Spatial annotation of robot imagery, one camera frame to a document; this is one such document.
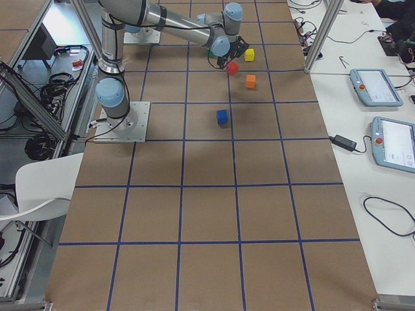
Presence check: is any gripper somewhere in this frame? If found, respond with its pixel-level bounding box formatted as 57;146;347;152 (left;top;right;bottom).
217;36;249;69

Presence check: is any black power adapter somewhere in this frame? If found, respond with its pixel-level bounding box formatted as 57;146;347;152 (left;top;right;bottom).
329;135;357;152

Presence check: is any blue block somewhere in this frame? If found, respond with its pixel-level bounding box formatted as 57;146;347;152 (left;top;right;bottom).
216;109;229;126

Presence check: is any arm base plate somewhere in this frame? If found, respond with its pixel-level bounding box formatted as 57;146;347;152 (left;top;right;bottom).
123;29;160;45
93;101;150;143

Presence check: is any black loose cable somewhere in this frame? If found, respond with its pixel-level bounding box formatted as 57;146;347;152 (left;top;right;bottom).
362;196;415;237

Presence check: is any green block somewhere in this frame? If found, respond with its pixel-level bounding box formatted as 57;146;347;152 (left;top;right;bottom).
207;49;216;58

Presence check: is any white chair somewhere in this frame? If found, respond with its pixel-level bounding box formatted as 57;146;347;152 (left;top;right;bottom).
1;153;84;222

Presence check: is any upper teach pendant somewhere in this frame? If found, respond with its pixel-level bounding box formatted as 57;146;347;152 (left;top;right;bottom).
350;69;403;107

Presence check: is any teach pendant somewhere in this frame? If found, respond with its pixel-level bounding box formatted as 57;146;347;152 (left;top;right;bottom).
370;117;414;173
350;69;403;107

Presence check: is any lower teach pendant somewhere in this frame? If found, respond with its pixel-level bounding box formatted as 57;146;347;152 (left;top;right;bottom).
370;117;414;173

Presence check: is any black cable bundle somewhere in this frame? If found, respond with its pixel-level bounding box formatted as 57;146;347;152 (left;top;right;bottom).
40;73;75;113

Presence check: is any yellow block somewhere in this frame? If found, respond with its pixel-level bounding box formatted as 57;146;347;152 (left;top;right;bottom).
244;48;255;62

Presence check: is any black monitor box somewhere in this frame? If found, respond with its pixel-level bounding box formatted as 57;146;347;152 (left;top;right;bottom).
22;23;58;69

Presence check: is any aluminium frame post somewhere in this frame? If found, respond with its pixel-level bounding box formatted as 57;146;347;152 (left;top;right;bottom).
303;0;344;74

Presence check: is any red block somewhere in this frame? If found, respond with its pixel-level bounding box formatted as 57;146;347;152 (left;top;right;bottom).
226;62;239;76

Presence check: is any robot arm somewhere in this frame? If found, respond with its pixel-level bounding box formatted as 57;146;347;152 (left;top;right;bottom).
124;25;153;36
99;1;249;130

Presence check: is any orange block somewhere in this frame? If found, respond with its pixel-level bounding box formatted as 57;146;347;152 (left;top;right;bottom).
245;75;257;89

